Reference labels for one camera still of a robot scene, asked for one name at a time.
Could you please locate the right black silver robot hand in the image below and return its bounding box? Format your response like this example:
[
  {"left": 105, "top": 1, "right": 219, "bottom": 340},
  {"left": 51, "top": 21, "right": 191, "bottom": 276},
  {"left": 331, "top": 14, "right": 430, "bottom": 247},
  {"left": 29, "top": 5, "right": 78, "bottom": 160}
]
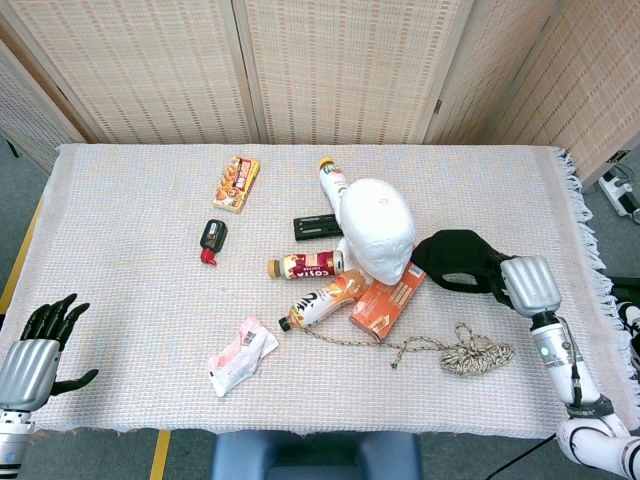
[{"left": 480, "top": 249, "right": 563, "bottom": 317}]

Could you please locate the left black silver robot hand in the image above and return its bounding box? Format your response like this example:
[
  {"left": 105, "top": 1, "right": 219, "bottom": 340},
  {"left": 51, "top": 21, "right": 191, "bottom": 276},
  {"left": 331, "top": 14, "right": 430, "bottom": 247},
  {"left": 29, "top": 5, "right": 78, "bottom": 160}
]
[{"left": 0, "top": 293, "right": 100, "bottom": 413}]

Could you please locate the black baseball cap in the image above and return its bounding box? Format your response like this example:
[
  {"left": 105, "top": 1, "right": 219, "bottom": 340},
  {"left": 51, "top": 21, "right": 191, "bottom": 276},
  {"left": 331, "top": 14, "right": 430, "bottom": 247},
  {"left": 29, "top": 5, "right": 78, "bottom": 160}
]
[{"left": 410, "top": 229, "right": 502, "bottom": 294}]

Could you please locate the white foam mannequin head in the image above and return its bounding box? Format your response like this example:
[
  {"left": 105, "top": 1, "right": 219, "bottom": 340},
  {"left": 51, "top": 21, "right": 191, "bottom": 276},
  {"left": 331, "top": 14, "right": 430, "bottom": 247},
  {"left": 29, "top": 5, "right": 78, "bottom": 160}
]
[{"left": 335, "top": 177, "right": 417, "bottom": 287}]

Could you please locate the black white shoe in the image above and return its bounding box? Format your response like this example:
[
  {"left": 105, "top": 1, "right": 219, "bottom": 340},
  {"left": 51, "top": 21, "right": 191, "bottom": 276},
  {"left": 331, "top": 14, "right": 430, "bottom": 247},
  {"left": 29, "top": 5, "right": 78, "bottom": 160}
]
[{"left": 617, "top": 299, "right": 640, "bottom": 371}]

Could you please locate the woven fringed tablecloth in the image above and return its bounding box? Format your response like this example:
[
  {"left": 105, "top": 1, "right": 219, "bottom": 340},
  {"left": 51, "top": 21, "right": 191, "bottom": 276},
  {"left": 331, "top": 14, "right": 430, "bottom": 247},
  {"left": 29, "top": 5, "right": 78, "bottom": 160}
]
[{"left": 9, "top": 143, "right": 632, "bottom": 441}]

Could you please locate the white power strip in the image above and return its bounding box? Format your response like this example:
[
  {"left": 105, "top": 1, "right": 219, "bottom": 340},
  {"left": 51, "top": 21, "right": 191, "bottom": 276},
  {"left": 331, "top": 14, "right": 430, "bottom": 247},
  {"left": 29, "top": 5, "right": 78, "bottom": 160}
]
[{"left": 598, "top": 172, "right": 640, "bottom": 225}]

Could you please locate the orange carton box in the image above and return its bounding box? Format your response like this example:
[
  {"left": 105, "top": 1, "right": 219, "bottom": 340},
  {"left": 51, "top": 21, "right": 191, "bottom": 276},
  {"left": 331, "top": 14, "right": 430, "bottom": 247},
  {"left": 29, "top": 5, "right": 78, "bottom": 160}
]
[{"left": 348, "top": 259, "right": 429, "bottom": 342}]

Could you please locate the orange juice bottle black cap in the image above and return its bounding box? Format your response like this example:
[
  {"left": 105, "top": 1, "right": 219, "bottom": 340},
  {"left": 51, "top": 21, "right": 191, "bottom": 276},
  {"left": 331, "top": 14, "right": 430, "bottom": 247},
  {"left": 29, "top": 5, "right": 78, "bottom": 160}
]
[{"left": 277, "top": 268, "right": 374, "bottom": 332}]

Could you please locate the woven folding screen panel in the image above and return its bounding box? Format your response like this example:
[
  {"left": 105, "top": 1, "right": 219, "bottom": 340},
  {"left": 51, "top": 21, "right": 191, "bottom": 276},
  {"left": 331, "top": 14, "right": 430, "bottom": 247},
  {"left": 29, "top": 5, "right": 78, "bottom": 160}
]
[
  {"left": 0, "top": 39, "right": 87, "bottom": 174},
  {"left": 0, "top": 0, "right": 266, "bottom": 145},
  {"left": 232, "top": 0, "right": 476, "bottom": 145},
  {"left": 499, "top": 0, "right": 640, "bottom": 187},
  {"left": 424, "top": 0, "right": 571, "bottom": 146}
]

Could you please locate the pink white plastic packet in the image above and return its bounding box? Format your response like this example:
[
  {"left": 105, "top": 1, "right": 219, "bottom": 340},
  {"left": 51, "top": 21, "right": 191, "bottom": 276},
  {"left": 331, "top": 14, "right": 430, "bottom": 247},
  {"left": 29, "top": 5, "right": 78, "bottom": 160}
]
[{"left": 207, "top": 315, "right": 280, "bottom": 399}]

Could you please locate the Costa coffee bottle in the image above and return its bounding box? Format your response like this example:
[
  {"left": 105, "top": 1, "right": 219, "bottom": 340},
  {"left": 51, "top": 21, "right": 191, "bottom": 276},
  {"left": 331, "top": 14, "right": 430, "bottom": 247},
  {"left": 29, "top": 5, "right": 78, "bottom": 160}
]
[{"left": 266, "top": 248, "right": 348, "bottom": 279}]

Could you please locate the black rectangular device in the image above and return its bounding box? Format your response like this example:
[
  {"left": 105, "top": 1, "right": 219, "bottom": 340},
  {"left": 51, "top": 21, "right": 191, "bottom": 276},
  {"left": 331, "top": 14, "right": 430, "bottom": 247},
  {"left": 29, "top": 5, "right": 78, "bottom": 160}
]
[{"left": 292, "top": 213, "right": 345, "bottom": 243}]

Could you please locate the white drink bottle yellow cap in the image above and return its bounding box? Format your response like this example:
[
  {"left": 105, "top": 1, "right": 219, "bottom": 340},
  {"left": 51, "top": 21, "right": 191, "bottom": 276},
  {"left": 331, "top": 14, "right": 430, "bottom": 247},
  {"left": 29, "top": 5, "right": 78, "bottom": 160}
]
[{"left": 319, "top": 157, "right": 350, "bottom": 222}]

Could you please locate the black sauce bottle red cap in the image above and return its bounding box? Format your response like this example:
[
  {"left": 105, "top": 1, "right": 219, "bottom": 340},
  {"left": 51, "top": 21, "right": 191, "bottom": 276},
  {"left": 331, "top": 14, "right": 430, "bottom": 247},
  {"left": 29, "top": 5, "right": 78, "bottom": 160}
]
[{"left": 199, "top": 218, "right": 230, "bottom": 267}]

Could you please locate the yellow snack box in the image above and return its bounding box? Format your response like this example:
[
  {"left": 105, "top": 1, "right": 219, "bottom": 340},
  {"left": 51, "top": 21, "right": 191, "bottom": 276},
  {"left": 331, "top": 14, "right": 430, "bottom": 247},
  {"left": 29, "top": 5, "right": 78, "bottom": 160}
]
[{"left": 212, "top": 155, "right": 262, "bottom": 215}]

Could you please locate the speckled beige rope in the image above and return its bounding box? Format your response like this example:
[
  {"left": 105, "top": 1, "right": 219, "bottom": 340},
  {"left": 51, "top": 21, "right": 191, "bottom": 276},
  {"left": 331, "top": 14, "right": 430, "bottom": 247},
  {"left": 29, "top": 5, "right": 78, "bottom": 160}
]
[{"left": 302, "top": 323, "right": 517, "bottom": 376}]

